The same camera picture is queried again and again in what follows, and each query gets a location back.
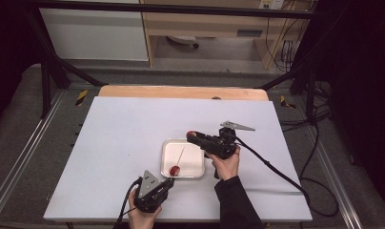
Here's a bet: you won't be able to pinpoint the office chair base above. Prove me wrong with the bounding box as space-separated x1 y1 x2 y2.
166 35 200 50

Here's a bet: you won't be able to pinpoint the person's left hand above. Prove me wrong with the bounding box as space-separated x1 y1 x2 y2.
127 187 163 229

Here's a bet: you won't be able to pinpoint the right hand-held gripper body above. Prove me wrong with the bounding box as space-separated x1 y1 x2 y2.
199 120 256 160

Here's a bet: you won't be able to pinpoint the white table board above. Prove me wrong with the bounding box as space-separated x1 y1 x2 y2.
43 96 313 222

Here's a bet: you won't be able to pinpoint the dark curtain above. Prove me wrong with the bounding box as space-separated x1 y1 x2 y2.
314 0 385 218
0 0 39 128

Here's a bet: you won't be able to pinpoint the black metal frame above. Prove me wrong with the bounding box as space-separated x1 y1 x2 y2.
22 0 328 125

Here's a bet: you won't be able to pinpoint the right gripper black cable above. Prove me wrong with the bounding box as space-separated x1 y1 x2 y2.
232 122 340 219

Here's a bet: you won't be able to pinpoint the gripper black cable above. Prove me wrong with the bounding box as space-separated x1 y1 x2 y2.
112 177 143 229
232 122 340 219

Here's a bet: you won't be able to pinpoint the wooden table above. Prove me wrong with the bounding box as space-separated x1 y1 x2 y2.
98 85 270 102

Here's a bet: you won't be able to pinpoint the white power strip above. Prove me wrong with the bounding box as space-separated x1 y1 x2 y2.
258 0 285 10

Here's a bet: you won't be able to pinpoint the white cabinet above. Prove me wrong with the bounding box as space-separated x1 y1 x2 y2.
38 0 150 62

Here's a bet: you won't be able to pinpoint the light wooden desk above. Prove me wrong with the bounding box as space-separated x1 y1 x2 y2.
139 0 313 71

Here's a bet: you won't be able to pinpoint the person's right hand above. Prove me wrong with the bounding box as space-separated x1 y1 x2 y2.
204 146 241 181

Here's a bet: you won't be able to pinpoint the hanging black cables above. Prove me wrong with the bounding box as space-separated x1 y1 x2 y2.
265 9 309 73

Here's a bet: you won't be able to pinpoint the clear square plastic tray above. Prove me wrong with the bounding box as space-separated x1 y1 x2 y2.
160 137 206 179

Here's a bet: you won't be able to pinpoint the aluminium floor rail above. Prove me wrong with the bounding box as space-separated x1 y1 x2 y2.
303 127 363 229
0 90 68 211

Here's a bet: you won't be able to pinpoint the thin wooden skewer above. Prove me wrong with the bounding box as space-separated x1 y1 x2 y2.
175 146 186 169

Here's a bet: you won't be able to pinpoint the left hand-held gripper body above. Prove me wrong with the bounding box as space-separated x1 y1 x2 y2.
133 170 170 214

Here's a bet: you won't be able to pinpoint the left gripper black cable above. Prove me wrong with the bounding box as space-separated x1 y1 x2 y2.
112 177 143 229

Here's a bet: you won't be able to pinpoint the black floor cables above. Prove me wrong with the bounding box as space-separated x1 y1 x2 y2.
280 80 333 132

